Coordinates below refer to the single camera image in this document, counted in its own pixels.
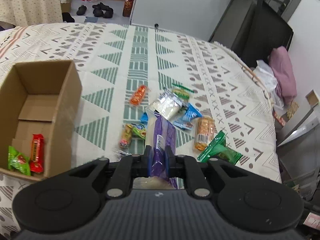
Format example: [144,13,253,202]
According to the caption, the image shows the purple snack bag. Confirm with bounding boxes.
[145,111,177,189]

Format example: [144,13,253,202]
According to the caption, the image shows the small multicolour candy packet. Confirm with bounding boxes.
[119,124,146,149]

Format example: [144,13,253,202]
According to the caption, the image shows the orange cracker packet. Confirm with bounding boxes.
[194,116,215,151]

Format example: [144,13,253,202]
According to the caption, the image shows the dark green snack packet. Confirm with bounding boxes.
[197,131,243,165]

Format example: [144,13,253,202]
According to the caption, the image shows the blue snack packet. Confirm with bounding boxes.
[173,103,203,131]

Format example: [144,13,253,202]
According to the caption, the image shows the silver white snack packet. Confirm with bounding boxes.
[145,89,184,120]

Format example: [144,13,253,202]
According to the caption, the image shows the orange snack packet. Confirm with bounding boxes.
[129,85,148,106]

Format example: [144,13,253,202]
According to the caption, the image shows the green biscuit packet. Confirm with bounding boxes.
[171,83,194,103]

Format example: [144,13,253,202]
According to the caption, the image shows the red candy packet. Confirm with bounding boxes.
[29,134,44,173]

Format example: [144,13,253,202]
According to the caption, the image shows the bright green snack packet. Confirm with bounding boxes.
[8,146,31,176]

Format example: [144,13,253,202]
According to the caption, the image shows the patterned bed blanket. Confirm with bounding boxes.
[0,22,283,238]

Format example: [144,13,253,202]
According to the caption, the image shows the cardboard box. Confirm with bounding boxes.
[1,60,82,181]

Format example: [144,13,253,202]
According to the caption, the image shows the pink pillow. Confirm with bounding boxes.
[268,46,297,105]

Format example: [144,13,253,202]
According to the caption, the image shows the red bottle on floor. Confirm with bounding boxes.
[123,0,133,17]

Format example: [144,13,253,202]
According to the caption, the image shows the black shoes on floor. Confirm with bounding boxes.
[76,2,114,18]

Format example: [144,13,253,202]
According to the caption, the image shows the table with dotted cloth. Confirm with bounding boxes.
[1,0,62,27]

